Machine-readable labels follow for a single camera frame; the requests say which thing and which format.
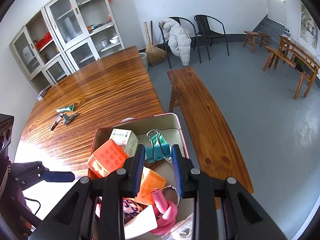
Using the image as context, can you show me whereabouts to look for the white puffer jacket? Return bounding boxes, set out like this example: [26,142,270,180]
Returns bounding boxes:
[159,18,191,66]

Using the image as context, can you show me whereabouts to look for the brown silver lipstick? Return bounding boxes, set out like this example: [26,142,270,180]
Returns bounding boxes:
[50,116,61,131]

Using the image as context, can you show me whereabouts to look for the small wooden stool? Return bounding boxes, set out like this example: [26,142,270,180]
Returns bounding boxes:
[243,31,271,53]

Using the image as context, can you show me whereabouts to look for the red items on shelf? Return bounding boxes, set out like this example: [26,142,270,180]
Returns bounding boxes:
[35,32,52,51]

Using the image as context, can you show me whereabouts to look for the wall picture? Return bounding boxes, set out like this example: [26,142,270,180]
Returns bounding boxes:
[299,1,319,50]

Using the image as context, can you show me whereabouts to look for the black cable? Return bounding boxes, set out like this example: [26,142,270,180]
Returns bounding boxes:
[23,197,42,217]

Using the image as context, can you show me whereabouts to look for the black chair with jacket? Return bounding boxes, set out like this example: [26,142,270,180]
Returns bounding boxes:
[158,16,202,66]

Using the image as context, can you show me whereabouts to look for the small yellow white carton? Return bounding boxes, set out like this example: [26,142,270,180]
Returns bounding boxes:
[110,128,138,157]

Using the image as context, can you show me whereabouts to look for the empty black chair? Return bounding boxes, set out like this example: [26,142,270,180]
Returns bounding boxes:
[194,14,229,60]

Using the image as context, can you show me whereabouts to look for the large white tube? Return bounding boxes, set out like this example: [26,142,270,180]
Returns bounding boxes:
[124,205,158,239]

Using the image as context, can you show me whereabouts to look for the dark green tube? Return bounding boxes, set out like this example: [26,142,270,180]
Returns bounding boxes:
[56,104,74,113]

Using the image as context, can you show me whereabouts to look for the straw broom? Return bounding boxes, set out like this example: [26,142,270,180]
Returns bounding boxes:
[144,22,167,65]

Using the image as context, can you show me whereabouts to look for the clear plastic bag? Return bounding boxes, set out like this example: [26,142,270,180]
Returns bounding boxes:
[161,213,193,240]

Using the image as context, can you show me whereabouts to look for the white bowl on shelf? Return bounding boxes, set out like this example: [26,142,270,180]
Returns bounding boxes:
[109,35,120,44]

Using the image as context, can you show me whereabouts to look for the wooden side table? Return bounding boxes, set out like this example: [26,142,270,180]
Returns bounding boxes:
[277,35,319,100]

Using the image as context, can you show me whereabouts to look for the orange toy cube circle face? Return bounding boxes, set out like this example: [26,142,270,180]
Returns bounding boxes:
[133,167,167,205]

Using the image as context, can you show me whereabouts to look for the pink knotted foam tube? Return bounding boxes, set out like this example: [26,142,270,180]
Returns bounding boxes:
[150,189,178,235]

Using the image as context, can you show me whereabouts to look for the wooden bench by table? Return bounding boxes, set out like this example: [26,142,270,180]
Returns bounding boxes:
[262,46,297,72]

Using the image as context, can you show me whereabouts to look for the white storage cabinet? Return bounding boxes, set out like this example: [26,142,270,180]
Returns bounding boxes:
[10,0,124,92]

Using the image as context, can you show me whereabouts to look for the pink metal tin box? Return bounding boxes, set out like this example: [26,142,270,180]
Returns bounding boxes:
[87,112,221,240]

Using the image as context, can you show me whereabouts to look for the long wooden bench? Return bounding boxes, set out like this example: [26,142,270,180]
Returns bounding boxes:
[168,67,253,193]

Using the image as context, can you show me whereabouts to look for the teal binder clip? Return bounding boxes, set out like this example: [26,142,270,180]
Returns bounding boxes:
[59,113,79,126]
[145,129,171,163]

